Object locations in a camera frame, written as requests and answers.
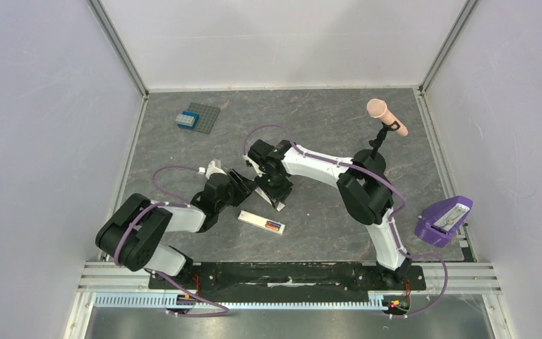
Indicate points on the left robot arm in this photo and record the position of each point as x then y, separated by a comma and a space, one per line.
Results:
133, 234

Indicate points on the black microphone stand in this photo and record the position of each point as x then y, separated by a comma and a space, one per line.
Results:
376, 145

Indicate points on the white remote battery cover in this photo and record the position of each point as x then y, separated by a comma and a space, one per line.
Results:
277, 205

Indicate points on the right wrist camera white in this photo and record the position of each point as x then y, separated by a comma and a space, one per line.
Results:
248, 163

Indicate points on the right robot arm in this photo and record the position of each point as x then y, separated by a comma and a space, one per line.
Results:
365, 191

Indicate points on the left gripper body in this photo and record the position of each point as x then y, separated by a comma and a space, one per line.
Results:
238, 196

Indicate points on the blue grey lego brick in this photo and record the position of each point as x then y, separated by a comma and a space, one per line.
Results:
187, 120

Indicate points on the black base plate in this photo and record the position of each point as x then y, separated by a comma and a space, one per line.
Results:
292, 282

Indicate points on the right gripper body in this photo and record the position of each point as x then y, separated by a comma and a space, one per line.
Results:
276, 190

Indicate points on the white remote control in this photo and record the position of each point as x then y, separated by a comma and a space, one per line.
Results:
256, 220

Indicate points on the orange AAA battery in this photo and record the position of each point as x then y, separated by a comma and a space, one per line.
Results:
273, 223

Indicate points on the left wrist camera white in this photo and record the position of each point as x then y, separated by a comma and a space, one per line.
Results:
214, 167

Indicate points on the pink microphone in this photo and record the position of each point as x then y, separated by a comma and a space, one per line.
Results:
378, 109

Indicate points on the purple plastic object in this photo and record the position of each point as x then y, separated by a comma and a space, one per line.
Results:
438, 223

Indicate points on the grey lego baseplate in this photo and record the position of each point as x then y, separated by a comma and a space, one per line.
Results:
207, 116

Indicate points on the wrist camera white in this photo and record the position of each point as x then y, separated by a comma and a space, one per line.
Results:
214, 167
248, 163

